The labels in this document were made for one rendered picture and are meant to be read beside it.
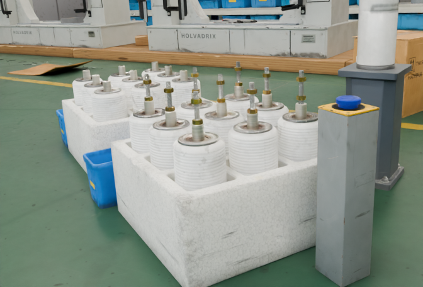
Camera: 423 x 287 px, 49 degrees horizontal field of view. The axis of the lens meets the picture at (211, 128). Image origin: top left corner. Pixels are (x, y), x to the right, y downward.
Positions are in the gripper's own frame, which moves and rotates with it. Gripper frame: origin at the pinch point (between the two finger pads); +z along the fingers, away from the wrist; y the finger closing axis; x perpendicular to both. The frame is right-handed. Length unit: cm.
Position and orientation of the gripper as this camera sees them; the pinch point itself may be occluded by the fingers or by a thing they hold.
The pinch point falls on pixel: (163, 14)
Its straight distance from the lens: 91.4
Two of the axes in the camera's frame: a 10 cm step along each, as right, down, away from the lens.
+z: 0.5, 9.6, 2.9
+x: 2.5, 2.7, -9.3
